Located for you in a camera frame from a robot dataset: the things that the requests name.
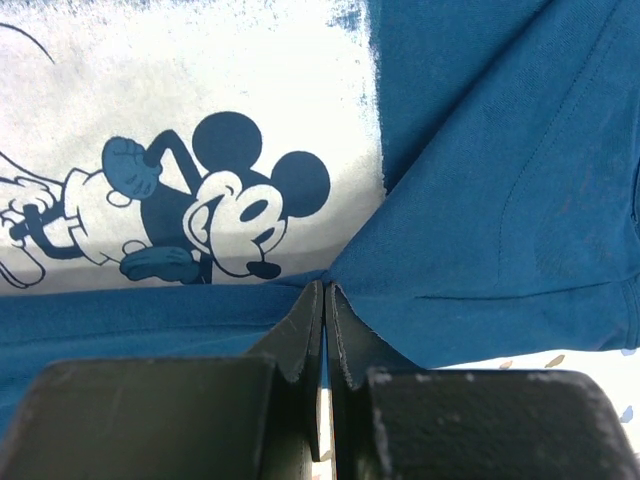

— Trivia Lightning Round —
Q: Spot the navy blue printed t-shirt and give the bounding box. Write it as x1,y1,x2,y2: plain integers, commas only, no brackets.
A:
1,1,639,421

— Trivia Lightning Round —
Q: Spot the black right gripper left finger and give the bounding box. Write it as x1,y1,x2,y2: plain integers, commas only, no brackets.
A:
1,282,324,479

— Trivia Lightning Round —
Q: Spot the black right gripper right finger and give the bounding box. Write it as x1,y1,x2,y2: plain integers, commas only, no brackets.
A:
324,285,639,479

